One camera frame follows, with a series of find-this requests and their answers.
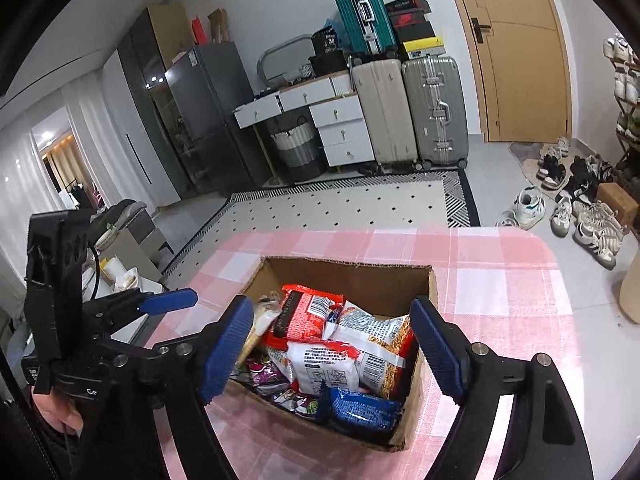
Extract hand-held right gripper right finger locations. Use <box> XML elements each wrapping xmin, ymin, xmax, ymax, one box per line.
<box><xmin>409</xmin><ymin>295</ymin><xmax>596</xmax><ymax>480</ymax></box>

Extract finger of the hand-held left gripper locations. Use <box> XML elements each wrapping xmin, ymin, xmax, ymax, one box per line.
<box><xmin>92</xmin><ymin>287</ymin><xmax>198</xmax><ymax>333</ymax></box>

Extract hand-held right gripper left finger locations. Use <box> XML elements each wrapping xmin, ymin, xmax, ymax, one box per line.
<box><xmin>97</xmin><ymin>295</ymin><xmax>254</xmax><ymax>480</ymax></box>

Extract purple snack packet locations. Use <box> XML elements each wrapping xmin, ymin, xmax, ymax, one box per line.
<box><xmin>240</xmin><ymin>355</ymin><xmax>323</xmax><ymax>420</ymax></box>

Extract pale beige snack packet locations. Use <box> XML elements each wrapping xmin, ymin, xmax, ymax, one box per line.
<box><xmin>250</xmin><ymin>297</ymin><xmax>282</xmax><ymax>361</ymax></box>

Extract large white noodle snack packet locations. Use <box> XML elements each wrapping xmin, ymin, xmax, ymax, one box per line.
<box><xmin>325</xmin><ymin>302</ymin><xmax>416</xmax><ymax>386</ymax></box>

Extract red black-label snack packet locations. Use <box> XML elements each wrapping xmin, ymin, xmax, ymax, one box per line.
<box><xmin>272</xmin><ymin>285</ymin><xmax>346</xmax><ymax>353</ymax></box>

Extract blue cookie packet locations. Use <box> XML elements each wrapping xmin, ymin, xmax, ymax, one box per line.
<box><xmin>320</xmin><ymin>382</ymin><xmax>403</xmax><ymax>436</ymax></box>

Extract white red-edged snack packet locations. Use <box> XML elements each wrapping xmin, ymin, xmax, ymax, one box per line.
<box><xmin>287</xmin><ymin>340</ymin><xmax>361</xmax><ymax>396</ymax></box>

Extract brown cardboard box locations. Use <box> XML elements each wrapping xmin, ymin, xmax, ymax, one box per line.
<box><xmin>227</xmin><ymin>256</ymin><xmax>440</xmax><ymax>453</ymax></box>

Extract person's left hand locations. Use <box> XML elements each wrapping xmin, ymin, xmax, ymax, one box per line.
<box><xmin>31</xmin><ymin>385</ymin><xmax>85</xmax><ymax>436</ymax></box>

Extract white side table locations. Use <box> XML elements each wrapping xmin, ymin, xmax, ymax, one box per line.
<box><xmin>82</xmin><ymin>255</ymin><xmax>166</xmax><ymax>321</ymax></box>

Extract white mug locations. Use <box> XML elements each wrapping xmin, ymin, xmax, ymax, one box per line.
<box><xmin>100</xmin><ymin>256</ymin><xmax>126</xmax><ymax>286</ymax></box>

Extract grey chair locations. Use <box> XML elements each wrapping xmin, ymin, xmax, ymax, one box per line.
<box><xmin>107</xmin><ymin>200</ymin><xmax>173</xmax><ymax>273</ymax></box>

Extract pink checked tablecloth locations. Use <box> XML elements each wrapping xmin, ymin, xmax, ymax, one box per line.
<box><xmin>142</xmin><ymin>225</ymin><xmax>588</xmax><ymax>480</ymax></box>

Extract hanging clothes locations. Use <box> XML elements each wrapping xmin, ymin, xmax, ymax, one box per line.
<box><xmin>62</xmin><ymin>182</ymin><xmax>106</xmax><ymax>211</ymax></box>

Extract white curtain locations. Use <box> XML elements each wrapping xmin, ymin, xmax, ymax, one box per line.
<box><xmin>0</xmin><ymin>85</ymin><xmax>116</xmax><ymax>281</ymax></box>

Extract grey refrigerator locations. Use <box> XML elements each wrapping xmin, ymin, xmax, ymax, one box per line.
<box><xmin>164</xmin><ymin>41</ymin><xmax>261</xmax><ymax>196</ymax></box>

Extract beige trash bin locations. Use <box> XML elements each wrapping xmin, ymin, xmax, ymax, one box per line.
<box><xmin>619</xmin><ymin>260</ymin><xmax>640</xmax><ymax>324</ymax></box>

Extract grey white laundry basket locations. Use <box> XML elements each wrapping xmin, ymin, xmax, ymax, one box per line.
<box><xmin>270</xmin><ymin>116</ymin><xmax>326</xmax><ymax>183</ymax></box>

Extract pile of sneakers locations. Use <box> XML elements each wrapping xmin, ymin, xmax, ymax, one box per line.
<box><xmin>495</xmin><ymin>135</ymin><xmax>633</xmax><ymax>271</ymax></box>

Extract dark glass cabinet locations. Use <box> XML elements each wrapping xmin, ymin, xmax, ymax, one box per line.
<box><xmin>116</xmin><ymin>7</ymin><xmax>211</xmax><ymax>206</ymax></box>

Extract grey door mat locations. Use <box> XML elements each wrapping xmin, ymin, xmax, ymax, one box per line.
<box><xmin>509</xmin><ymin>141</ymin><xmax>571</xmax><ymax>201</ymax></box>

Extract small cardboard box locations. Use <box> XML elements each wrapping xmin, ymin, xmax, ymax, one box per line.
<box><xmin>596</xmin><ymin>182</ymin><xmax>640</xmax><ymax>226</ymax></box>

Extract white drawer desk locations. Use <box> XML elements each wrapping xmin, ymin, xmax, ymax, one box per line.
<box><xmin>234</xmin><ymin>72</ymin><xmax>376</xmax><ymax>171</ymax></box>

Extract silver suitcase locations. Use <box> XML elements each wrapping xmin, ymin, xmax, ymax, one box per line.
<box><xmin>401</xmin><ymin>55</ymin><xmax>471</xmax><ymax>171</ymax></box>

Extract beige suitcase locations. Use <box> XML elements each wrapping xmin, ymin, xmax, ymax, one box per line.
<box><xmin>350</xmin><ymin>57</ymin><xmax>421</xmax><ymax>173</ymax></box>

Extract bamboo shoe rack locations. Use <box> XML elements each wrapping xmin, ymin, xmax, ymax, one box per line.
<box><xmin>612</xmin><ymin>35</ymin><xmax>640</xmax><ymax>191</ymax></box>

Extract tall flat cardboard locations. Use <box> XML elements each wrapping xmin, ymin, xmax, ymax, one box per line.
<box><xmin>147</xmin><ymin>1</ymin><xmax>193</xmax><ymax>61</ymax></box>

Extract brown cardboard piece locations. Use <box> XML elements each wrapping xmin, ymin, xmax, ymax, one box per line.
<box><xmin>207</xmin><ymin>7</ymin><xmax>231</xmax><ymax>43</ymax></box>

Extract wooden door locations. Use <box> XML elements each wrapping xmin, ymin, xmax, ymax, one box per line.
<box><xmin>439</xmin><ymin>0</ymin><xmax>573</xmax><ymax>143</ymax></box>

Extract black bag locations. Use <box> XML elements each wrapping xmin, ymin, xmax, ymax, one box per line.
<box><xmin>310</xmin><ymin>29</ymin><xmax>351</xmax><ymax>78</ymax></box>

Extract yellow black shoebox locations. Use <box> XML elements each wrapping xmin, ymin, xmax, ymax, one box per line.
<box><xmin>401</xmin><ymin>34</ymin><xmax>447</xmax><ymax>59</ymax></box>

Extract red logo shoebox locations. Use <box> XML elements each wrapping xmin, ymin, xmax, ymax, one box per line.
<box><xmin>389</xmin><ymin>9</ymin><xmax>431</xmax><ymax>28</ymax></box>

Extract teal suitcase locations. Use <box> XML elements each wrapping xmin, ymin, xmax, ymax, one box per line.
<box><xmin>329</xmin><ymin>0</ymin><xmax>398</xmax><ymax>58</ymax></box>

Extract row of sneakers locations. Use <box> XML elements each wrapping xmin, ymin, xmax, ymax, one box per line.
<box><xmin>602</xmin><ymin>32</ymin><xmax>640</xmax><ymax>141</ymax></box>

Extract black red-striped shoebox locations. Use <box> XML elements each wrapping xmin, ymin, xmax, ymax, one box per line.
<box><xmin>384</xmin><ymin>0</ymin><xmax>432</xmax><ymax>13</ymax></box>

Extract oval grey frame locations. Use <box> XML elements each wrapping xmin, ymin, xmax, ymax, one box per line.
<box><xmin>256</xmin><ymin>34</ymin><xmax>316</xmax><ymax>83</ymax></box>

